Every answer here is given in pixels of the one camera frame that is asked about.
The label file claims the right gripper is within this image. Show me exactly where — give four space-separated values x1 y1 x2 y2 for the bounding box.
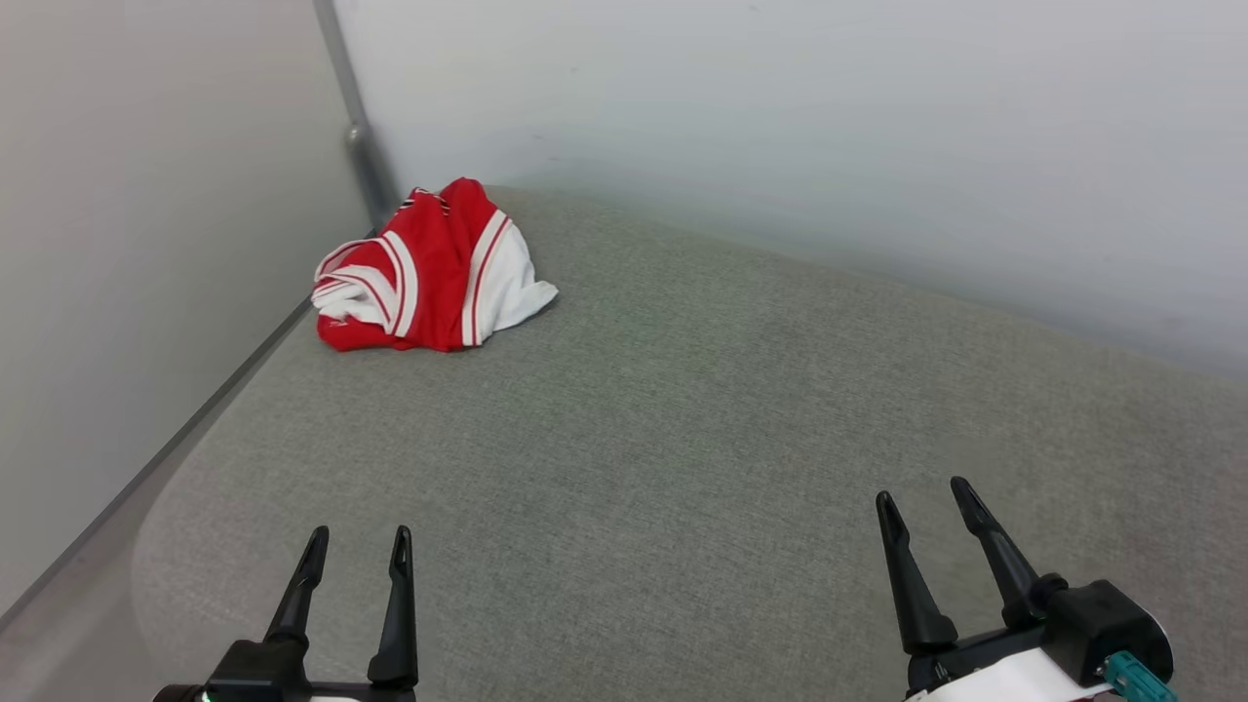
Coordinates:
875 476 1113 702

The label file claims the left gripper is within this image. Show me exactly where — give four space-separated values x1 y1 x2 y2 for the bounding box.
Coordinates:
264 526 419 702

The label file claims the red and white basketball jersey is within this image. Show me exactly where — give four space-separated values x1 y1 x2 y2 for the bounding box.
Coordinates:
311 176 560 353

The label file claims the grey fabric table pad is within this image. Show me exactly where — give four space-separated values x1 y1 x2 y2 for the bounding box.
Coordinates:
132 185 1248 702

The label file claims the teal cable connector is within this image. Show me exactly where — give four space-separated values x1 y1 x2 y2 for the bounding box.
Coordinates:
1104 650 1180 702

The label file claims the grey metal wall post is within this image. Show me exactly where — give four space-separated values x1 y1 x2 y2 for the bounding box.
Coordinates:
312 0 403 235

